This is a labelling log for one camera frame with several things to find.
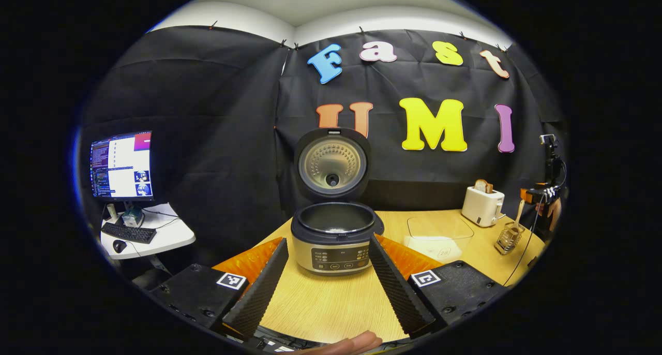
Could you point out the white toaster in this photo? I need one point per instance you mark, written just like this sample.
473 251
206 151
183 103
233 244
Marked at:
481 210

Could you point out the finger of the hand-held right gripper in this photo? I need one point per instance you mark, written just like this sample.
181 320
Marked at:
528 194

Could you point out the wooden spoon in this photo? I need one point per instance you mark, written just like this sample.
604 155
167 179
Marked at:
518 215

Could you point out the clear box of white rice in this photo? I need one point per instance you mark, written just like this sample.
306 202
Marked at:
439 241

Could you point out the black computer mouse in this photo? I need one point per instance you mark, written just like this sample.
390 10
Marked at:
119 246

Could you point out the computer monitor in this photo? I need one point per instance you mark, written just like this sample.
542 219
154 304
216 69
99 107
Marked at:
121 166

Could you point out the black keyboard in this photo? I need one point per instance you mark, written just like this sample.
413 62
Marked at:
129 233

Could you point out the white side table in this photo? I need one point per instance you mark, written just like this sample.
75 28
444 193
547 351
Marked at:
170 233

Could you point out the dark grey rice cooker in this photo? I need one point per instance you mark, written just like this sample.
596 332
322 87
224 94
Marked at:
333 236

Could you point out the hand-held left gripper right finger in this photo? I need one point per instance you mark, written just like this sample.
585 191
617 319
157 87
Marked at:
395 293

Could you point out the black backdrop cloth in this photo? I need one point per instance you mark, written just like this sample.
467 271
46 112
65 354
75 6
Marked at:
217 122

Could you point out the small teal box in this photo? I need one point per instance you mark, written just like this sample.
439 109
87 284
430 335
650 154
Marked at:
133 216

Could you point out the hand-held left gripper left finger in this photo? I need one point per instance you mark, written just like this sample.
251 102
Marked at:
258 298

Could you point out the toasted bread slice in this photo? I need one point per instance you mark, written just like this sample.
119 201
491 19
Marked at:
483 186

